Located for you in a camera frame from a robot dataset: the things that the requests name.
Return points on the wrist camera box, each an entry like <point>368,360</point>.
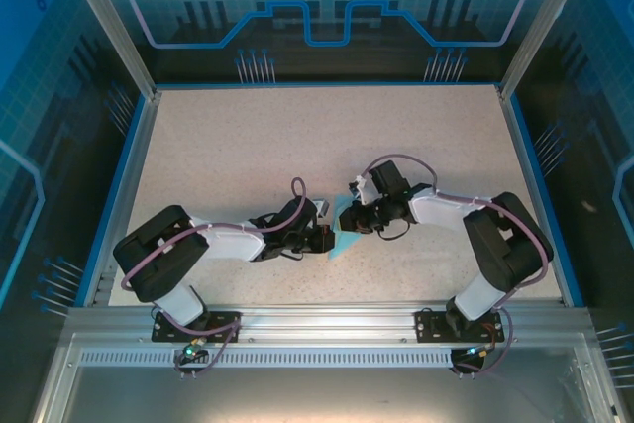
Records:
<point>360,191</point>
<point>322,207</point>

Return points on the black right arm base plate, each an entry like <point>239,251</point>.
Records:
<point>431,326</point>

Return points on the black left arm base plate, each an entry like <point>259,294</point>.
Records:
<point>223,319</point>

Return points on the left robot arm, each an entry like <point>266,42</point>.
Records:
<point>158,254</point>

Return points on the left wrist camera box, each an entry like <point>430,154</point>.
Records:
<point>322,207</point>

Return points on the aluminium mounting rail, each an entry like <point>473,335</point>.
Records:
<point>327,324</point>

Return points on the small green-lit connector board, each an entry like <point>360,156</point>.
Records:
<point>190,352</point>
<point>478,351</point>

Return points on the aluminium side rail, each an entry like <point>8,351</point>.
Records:
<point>125,185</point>

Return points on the grey metal enclosure panel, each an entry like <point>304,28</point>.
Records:
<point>317,398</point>

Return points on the light blue paper sheet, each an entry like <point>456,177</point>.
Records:
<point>347,244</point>

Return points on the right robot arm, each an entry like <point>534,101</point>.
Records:
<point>510,244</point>

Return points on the aluminium frame post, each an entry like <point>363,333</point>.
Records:
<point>542,22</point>
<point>111,22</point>

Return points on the blue table border frame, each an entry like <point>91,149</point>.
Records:
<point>555,244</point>

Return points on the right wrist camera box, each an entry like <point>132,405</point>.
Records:
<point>360,191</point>

